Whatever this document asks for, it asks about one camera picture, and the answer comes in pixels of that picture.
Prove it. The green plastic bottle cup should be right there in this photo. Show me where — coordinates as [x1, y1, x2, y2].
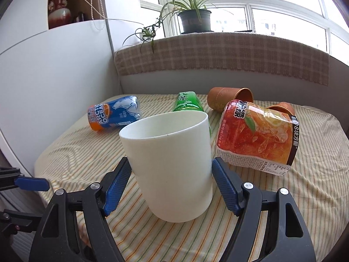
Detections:
[168, 91, 204, 133]

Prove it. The blue orange Arctic Ocean cup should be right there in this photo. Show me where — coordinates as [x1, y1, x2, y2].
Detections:
[87, 95, 141, 131]

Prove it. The small hanging plantlet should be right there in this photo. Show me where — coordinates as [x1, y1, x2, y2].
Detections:
[122, 20, 162, 53]

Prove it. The white plastic cup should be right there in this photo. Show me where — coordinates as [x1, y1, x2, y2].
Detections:
[119, 111, 213, 223]

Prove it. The potted spider plant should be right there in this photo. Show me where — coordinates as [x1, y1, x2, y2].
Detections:
[153, 0, 214, 34]

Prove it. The red white vase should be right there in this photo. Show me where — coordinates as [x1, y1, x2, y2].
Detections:
[47, 0, 72, 29]

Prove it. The white window frame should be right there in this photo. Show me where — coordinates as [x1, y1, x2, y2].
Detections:
[140, 0, 348, 64]

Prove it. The plaid windowsill cloth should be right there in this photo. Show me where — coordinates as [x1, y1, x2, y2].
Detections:
[114, 32, 330, 86]

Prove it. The bead curtain cord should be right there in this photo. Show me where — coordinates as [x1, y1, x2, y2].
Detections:
[89, 0, 107, 31]

